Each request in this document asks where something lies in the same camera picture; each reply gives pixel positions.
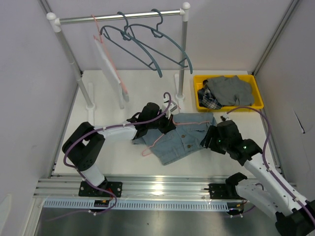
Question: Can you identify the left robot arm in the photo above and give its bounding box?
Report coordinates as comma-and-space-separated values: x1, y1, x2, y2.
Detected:
62, 101, 177, 197

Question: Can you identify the pink wire hanger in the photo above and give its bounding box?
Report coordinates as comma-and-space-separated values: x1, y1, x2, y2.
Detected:
92, 15, 128, 93

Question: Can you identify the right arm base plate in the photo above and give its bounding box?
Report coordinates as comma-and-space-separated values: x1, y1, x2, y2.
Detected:
204, 183, 243, 200

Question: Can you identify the white slotted cable duct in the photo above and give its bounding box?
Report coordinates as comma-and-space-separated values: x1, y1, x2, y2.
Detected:
43, 198, 229, 212

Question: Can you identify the white skirt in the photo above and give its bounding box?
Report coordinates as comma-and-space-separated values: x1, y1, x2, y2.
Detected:
94, 40, 129, 109

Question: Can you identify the yellow plastic bin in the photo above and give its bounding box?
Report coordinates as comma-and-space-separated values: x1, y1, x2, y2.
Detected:
193, 75, 264, 112

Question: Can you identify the silver clothes rack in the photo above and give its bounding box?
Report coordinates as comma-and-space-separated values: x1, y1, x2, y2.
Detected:
45, 1, 190, 132

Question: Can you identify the aluminium rail base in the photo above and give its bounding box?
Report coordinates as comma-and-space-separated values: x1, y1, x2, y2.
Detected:
33, 174, 228, 202

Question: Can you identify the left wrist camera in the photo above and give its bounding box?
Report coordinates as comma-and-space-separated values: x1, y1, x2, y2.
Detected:
162, 98, 178, 118

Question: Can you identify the teal hanger right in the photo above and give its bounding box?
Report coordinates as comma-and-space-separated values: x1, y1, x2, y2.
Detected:
123, 8, 194, 75

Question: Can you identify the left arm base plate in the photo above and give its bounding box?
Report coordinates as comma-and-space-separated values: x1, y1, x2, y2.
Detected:
78, 181, 123, 198

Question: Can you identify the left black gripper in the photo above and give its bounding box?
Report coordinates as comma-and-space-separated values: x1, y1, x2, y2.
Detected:
147, 109, 175, 135

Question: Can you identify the blue grey garment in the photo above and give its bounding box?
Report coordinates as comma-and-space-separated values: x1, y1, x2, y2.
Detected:
131, 112, 218, 166

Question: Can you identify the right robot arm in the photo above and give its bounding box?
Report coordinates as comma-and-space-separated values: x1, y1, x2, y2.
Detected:
200, 120, 315, 236

